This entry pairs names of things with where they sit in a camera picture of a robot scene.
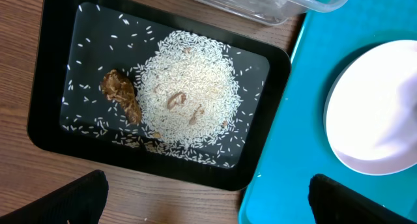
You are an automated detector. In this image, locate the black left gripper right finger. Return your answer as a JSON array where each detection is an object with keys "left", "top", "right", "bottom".
[{"left": 308, "top": 174, "right": 414, "bottom": 224}]

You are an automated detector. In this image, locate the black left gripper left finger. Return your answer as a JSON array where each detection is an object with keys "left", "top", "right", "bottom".
[{"left": 1, "top": 170, "right": 109, "bottom": 224}]

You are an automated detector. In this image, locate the large white plate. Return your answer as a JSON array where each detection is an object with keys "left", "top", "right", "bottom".
[{"left": 323, "top": 40, "right": 416, "bottom": 176}]

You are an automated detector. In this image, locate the brown food scrap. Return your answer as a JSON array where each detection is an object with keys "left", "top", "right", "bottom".
[{"left": 100, "top": 69, "right": 142, "bottom": 124}]

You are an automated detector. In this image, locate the teal plastic tray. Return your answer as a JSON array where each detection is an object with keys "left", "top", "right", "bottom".
[{"left": 238, "top": 0, "right": 416, "bottom": 223}]

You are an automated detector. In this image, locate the black tray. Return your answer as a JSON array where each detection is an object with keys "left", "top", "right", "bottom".
[{"left": 27, "top": 0, "right": 291, "bottom": 191}]

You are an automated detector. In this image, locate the pile of rice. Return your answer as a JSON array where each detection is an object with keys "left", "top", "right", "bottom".
[{"left": 137, "top": 31, "right": 241, "bottom": 148}]

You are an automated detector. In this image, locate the clear plastic bin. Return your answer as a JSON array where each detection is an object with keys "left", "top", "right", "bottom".
[{"left": 194, "top": 0, "right": 348, "bottom": 26}]

